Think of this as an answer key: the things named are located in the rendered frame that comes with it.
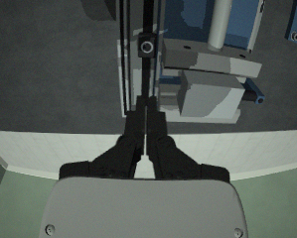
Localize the grey rectangular block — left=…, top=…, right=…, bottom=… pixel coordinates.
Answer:
left=177, top=69, right=245, bottom=119

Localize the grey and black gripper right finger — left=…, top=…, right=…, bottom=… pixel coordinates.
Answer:
left=146, top=96, right=230, bottom=183

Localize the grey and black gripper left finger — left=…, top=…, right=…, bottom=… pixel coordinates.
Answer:
left=59, top=95, right=146, bottom=179

